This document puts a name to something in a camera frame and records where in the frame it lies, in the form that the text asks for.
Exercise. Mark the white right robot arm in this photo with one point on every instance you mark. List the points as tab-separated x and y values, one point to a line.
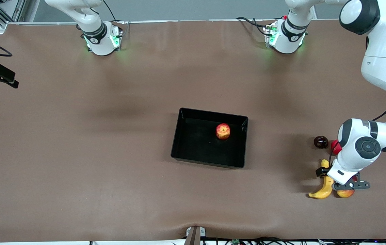
99	37

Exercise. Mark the yellow banana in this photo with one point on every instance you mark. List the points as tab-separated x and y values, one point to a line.
325	190

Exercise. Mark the red yellow mango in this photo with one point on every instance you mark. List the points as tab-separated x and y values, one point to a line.
345	194

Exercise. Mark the dark purple plum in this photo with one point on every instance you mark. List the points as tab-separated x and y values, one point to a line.
321	142

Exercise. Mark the small green circuit board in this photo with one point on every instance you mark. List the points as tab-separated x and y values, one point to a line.
236	241

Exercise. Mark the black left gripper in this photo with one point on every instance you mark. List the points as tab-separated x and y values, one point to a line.
320	172

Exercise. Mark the round red pink fruit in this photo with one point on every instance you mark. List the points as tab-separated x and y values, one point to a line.
335	147

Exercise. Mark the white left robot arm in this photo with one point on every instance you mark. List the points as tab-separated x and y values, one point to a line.
383	51

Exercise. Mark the red yellow striped apple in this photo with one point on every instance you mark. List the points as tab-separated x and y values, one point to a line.
223	131

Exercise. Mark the metal bracket with post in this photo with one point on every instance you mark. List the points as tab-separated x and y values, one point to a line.
195	234

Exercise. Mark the aluminium frame profile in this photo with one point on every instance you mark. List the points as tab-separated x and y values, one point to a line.
19	8

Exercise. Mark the brown table cover mat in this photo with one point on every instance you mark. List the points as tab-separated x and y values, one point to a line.
77	153

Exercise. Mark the black rectangular box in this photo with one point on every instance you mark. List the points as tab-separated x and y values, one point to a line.
196	146

